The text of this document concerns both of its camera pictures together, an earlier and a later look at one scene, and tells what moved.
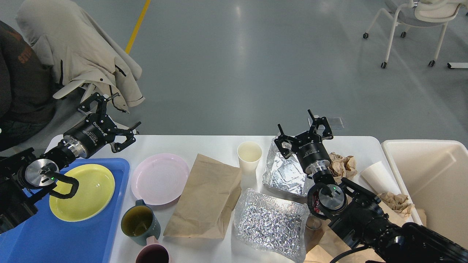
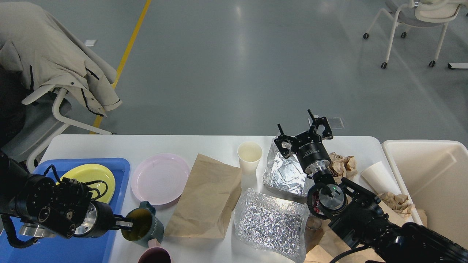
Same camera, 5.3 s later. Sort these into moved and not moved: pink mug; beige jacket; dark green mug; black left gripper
Moved: beige jacket; black left gripper
Not moved: dark green mug; pink mug
